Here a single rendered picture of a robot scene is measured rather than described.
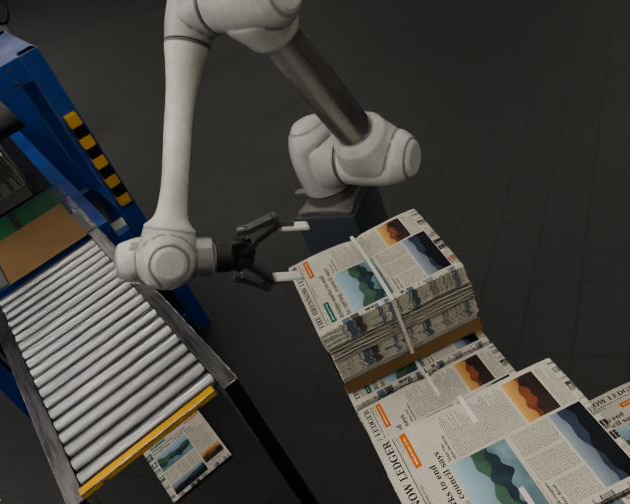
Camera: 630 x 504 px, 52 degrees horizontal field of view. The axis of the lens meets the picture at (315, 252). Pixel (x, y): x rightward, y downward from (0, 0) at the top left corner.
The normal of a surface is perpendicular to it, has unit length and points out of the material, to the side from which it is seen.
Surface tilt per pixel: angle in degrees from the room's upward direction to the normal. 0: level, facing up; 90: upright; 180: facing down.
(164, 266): 71
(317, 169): 87
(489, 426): 0
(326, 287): 2
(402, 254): 2
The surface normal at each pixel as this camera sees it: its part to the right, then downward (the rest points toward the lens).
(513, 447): -0.33, -0.74
